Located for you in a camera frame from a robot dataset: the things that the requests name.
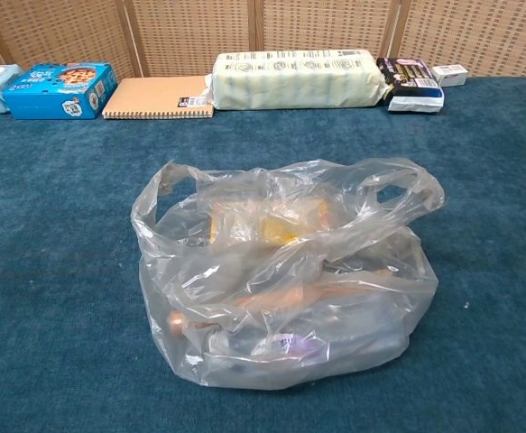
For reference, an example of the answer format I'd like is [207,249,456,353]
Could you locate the yellow snack box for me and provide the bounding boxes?
[215,202,331,248]

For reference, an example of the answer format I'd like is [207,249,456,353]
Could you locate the orange sausage stick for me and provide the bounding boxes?
[166,279,336,337]

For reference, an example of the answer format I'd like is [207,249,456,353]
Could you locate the wicker folding screen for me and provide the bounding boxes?
[0,0,526,78]

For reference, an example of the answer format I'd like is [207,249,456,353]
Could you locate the clear plastic shopping bag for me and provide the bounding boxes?
[130,157,447,392]

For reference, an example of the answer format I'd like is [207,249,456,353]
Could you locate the blue cookie box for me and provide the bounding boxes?
[2,61,119,121]

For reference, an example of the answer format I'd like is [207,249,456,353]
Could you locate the brown spiral notebook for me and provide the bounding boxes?
[102,75,218,120]

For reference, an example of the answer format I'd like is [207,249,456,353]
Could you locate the dark small snack package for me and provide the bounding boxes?
[376,57,446,114]

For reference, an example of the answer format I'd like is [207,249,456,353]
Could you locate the blue carpet table cover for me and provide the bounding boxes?
[0,76,526,433]

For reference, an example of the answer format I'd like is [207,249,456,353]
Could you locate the long white tissue pack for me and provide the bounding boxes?
[211,49,388,111]

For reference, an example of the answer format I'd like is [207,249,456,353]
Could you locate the small white box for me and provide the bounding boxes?
[432,64,469,88]

